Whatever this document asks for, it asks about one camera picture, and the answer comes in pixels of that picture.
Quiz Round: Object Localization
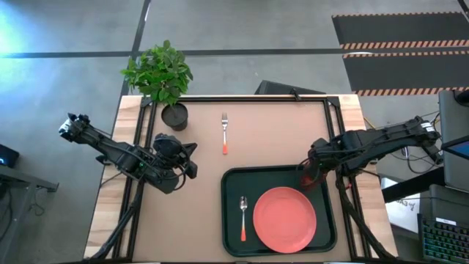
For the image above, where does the white printed paper sheet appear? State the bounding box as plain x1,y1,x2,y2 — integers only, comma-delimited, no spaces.
380,177,422,234

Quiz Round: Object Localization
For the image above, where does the black plant pot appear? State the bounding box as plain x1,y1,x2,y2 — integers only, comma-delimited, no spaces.
160,102,189,132

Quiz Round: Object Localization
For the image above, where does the steel spoon orange handle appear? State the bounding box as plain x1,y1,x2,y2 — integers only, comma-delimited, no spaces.
239,196,249,243

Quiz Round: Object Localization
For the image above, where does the black floor mat striped edge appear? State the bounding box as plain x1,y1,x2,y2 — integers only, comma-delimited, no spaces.
331,12,469,51
342,51,469,97

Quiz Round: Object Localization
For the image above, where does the coral pink round plate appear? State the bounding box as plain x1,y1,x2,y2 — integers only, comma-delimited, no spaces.
252,186,318,254

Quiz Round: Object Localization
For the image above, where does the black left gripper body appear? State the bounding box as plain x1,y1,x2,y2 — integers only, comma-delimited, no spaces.
152,133,191,184

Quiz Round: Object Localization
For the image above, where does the red translucent ribbed cup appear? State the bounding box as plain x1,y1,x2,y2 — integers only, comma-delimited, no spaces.
300,161,328,192

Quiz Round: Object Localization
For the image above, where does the blue lit screen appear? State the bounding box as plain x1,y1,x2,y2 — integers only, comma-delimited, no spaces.
441,135,469,161

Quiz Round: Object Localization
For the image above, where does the steel fork orange handle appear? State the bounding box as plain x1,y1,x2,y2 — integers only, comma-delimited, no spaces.
221,112,229,155

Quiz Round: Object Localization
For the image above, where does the black box behind table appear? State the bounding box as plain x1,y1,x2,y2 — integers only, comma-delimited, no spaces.
254,79,327,96

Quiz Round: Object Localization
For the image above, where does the backlit computer keyboard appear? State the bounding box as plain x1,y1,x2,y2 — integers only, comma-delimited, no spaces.
417,214,469,264

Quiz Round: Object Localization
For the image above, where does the green leafy plant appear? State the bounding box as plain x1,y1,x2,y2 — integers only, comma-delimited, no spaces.
120,39,194,107

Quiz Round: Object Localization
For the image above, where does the black device with light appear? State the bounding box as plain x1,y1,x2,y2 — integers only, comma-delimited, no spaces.
0,143,20,169

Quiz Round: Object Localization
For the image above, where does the tan table mat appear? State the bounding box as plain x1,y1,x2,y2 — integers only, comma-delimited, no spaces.
132,100,352,262

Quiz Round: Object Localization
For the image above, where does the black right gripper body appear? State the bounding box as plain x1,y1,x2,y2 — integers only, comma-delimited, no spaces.
307,138,344,173

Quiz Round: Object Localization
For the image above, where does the grey metal side desk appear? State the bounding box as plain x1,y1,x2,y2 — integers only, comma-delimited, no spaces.
0,164,59,264

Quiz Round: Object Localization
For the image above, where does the black desk bar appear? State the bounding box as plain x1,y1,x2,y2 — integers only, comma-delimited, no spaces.
380,166,446,203

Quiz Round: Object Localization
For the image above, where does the dark green plastic tray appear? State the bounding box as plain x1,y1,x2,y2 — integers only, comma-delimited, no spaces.
221,165,338,257

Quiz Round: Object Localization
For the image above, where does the black aluminium table frame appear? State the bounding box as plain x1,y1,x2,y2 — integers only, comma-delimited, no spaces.
82,94,399,263

